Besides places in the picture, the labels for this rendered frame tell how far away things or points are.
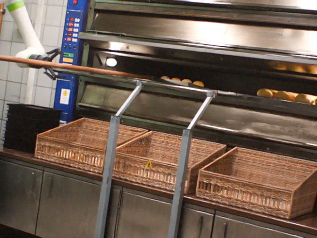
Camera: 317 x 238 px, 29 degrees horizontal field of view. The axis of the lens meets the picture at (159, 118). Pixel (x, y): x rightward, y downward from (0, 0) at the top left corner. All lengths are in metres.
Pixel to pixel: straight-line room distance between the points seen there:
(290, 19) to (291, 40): 0.13
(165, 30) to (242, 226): 1.50
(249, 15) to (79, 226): 1.66
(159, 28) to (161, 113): 0.57
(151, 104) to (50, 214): 0.98
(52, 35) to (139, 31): 0.77
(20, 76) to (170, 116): 1.36
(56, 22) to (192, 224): 2.00
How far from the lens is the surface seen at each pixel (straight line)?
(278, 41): 3.82
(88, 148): 3.83
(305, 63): 3.61
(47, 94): 4.69
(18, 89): 4.89
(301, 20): 3.80
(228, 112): 3.93
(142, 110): 4.19
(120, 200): 3.67
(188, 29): 4.09
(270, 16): 3.87
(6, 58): 3.43
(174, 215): 3.42
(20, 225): 4.16
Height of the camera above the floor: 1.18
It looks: 3 degrees down
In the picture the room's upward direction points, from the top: 8 degrees clockwise
